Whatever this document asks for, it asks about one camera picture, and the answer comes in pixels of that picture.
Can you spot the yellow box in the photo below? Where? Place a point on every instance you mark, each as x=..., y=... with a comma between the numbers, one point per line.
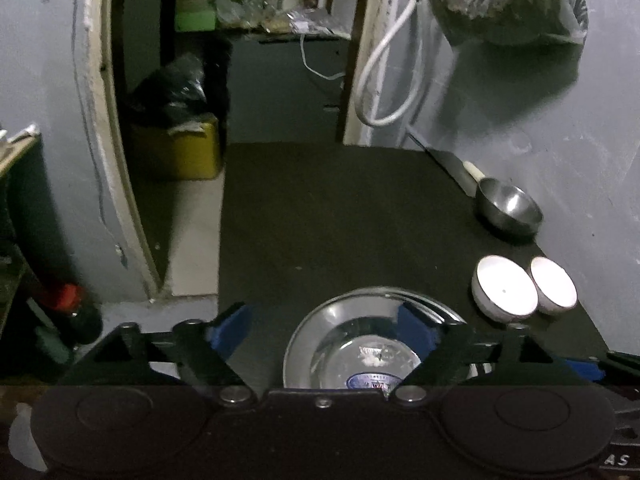
x=175, y=152

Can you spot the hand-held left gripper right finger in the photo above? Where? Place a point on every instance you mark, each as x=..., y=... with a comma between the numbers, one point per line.
x=414, y=327

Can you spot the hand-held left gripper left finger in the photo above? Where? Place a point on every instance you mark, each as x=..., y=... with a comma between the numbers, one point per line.
x=233, y=326

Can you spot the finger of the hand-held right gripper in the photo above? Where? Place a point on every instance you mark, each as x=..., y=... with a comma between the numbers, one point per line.
x=590, y=370

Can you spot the wooden counter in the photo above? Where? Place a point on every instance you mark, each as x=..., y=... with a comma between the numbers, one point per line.
x=17, y=152

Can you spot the plastic bag of greens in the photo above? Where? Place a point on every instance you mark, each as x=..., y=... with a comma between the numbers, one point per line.
x=505, y=2

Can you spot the large white bowl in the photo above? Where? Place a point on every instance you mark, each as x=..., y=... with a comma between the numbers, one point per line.
x=505, y=290

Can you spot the green box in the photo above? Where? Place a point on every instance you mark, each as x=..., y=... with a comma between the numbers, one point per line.
x=196, y=19

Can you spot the black garbage bag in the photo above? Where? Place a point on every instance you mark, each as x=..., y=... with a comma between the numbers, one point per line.
x=167, y=92

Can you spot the steel plate with blue sticker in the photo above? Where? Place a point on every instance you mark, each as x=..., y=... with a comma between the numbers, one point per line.
x=340, y=340

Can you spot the small white bowl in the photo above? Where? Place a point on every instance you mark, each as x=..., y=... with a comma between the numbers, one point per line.
x=553, y=285

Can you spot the pile of clear packets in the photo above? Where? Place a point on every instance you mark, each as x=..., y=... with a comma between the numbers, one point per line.
x=270, y=10

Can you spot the dark bottle with red cap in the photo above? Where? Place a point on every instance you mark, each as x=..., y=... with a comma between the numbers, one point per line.
x=75, y=310

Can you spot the steel bowl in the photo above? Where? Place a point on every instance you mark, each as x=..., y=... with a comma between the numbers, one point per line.
x=507, y=210

